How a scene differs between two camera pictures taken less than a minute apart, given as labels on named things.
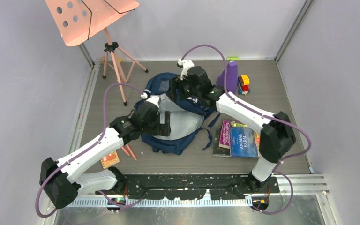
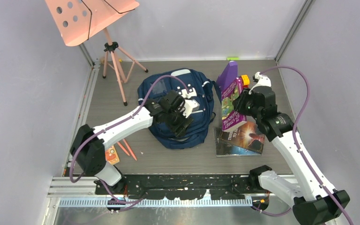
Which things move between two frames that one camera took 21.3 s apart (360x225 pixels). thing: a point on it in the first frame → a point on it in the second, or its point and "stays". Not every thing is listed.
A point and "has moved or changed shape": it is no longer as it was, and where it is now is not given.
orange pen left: (123, 148) stays
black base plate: (224, 187) stays
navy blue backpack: (188, 115) has moved or changed shape
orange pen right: (127, 145) stays
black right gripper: (179, 84) → (238, 103)
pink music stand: (76, 20) stays
